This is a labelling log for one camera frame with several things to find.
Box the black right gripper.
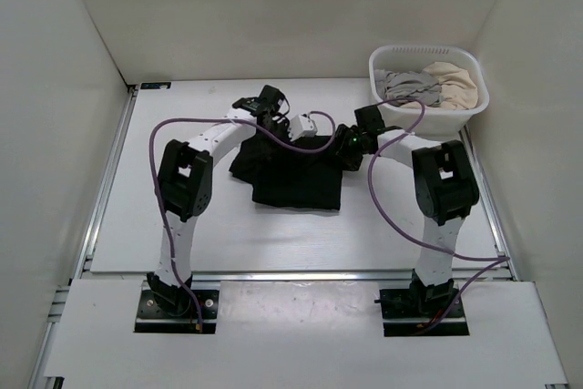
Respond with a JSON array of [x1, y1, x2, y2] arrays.
[[321, 124, 366, 172]]

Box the black trousers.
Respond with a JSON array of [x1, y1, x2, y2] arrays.
[[229, 131, 349, 211]]

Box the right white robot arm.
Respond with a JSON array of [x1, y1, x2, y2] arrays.
[[333, 105, 479, 316]]

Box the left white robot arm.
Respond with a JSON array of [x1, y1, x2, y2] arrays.
[[147, 85, 286, 317]]

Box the grey garment in basket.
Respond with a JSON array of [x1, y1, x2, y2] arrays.
[[373, 69, 444, 107]]

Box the small dark label sticker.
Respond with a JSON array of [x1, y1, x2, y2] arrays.
[[140, 82, 171, 90]]

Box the white plastic laundry basket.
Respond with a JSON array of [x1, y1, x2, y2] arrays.
[[368, 45, 489, 137]]

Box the beige garment in basket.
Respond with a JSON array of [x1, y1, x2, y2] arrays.
[[403, 61, 479, 110]]

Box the white front cover board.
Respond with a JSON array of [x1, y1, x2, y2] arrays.
[[46, 280, 566, 388]]

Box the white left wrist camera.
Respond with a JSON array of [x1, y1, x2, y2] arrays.
[[288, 114, 318, 142]]

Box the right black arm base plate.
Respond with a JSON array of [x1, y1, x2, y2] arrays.
[[374, 288, 470, 338]]

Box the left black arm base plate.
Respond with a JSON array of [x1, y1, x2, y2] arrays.
[[134, 289, 220, 334]]

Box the aluminium table frame rail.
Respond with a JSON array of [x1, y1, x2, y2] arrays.
[[26, 83, 570, 389]]

